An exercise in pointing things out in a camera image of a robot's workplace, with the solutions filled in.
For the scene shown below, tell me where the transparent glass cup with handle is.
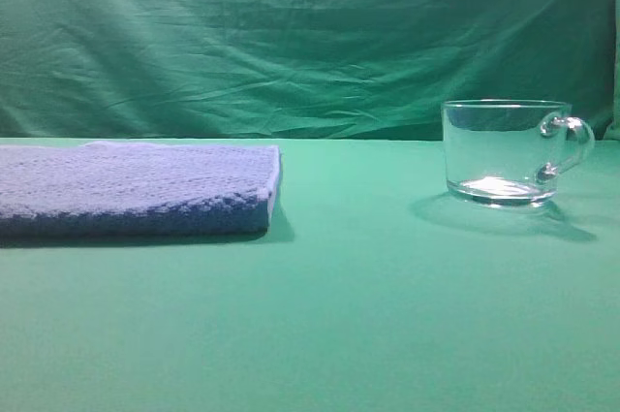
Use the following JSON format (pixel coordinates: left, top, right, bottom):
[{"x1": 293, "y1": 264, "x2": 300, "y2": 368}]
[{"x1": 441, "y1": 99, "x2": 595, "y2": 206}]

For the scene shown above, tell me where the folded blue towel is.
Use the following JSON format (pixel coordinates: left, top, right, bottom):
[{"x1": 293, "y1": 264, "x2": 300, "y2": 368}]
[{"x1": 1, "y1": 141, "x2": 281, "y2": 238}]

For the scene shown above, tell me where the green backdrop cloth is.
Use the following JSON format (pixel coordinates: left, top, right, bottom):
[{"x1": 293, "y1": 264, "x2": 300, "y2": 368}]
[{"x1": 1, "y1": 0, "x2": 619, "y2": 141}]

